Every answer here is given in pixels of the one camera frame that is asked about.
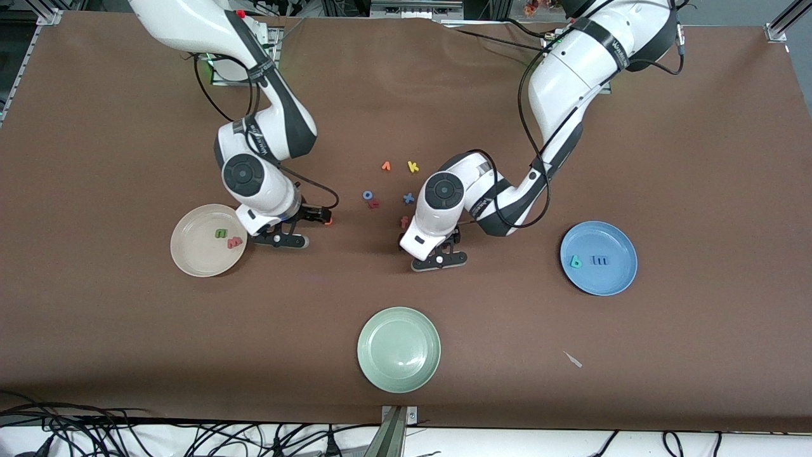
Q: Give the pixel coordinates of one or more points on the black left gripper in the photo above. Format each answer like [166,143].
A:
[457,238]

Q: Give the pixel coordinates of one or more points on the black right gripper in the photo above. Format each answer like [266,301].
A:
[309,214]

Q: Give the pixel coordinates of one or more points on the pink foam letter w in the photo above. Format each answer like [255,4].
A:
[235,242]

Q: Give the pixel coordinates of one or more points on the blue foam letter m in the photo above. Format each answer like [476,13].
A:
[600,260]

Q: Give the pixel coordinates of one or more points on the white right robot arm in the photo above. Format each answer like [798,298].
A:
[190,25]

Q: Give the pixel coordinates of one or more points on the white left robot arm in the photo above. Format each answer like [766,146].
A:
[571,82]

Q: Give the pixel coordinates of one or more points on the brown table cover sheet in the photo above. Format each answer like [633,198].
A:
[507,317]

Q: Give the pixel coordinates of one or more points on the pale green plate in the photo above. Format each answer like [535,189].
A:
[398,349]

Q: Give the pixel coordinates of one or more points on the beige brown plate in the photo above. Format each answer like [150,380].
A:
[196,254]

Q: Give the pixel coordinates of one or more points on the blue plate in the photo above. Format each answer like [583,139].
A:
[609,279]

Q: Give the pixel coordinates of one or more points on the small white tape scrap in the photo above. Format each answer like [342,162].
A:
[574,361]

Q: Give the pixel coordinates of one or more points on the grey metal box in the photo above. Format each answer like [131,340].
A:
[415,9]

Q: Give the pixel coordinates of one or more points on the aluminium frame corner bracket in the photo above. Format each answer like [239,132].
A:
[51,17]
[777,32]

